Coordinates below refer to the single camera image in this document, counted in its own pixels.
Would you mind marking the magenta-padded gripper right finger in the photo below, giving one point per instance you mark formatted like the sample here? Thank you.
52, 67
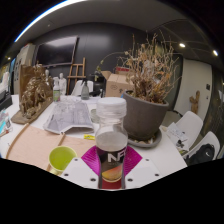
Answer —
146, 171

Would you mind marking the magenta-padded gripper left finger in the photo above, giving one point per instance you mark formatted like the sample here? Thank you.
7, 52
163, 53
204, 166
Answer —
78, 173

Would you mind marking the white-capped clear drink bottle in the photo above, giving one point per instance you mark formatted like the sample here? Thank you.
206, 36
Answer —
111, 143

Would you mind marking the yellow-green mug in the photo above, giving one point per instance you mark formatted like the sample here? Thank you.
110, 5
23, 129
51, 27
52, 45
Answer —
61, 158

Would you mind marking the grey plant saucer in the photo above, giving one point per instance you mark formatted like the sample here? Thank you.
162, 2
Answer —
146, 143

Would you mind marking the yellow tag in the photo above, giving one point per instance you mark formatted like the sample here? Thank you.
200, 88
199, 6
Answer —
89, 137

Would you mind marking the stack of papers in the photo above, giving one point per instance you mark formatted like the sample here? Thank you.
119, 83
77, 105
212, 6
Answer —
176, 135

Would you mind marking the tan wood-framed board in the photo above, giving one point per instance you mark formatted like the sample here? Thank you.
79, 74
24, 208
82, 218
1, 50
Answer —
33, 146

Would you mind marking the dried plant in grey pot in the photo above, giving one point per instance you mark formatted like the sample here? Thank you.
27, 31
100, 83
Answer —
143, 116

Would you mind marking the grey printed paper sheet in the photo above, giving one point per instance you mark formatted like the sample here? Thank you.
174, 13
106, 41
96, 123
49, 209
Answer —
68, 116

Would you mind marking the white spray bottle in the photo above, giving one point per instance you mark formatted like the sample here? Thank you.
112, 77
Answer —
56, 93

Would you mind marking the wooden carved figure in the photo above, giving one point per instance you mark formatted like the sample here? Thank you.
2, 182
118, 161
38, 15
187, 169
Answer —
194, 101

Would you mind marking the colourful painted book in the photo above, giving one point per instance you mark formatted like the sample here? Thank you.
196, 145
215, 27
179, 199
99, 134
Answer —
5, 123

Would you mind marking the brown relief sculpture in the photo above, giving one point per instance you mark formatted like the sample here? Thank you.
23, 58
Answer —
35, 95

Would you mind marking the small white figurine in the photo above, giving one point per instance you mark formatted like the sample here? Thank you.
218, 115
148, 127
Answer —
62, 83

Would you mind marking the wooden easel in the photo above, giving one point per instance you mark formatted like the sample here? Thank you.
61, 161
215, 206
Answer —
76, 71

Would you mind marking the black box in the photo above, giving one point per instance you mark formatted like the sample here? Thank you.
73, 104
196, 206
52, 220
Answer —
5, 101

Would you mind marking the white cabinet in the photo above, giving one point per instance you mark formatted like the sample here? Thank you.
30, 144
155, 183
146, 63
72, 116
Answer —
25, 63

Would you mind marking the round ceiling spotlight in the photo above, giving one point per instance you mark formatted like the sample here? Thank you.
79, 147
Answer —
182, 45
215, 53

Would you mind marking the black wall screen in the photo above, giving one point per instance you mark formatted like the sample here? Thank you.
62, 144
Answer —
56, 51

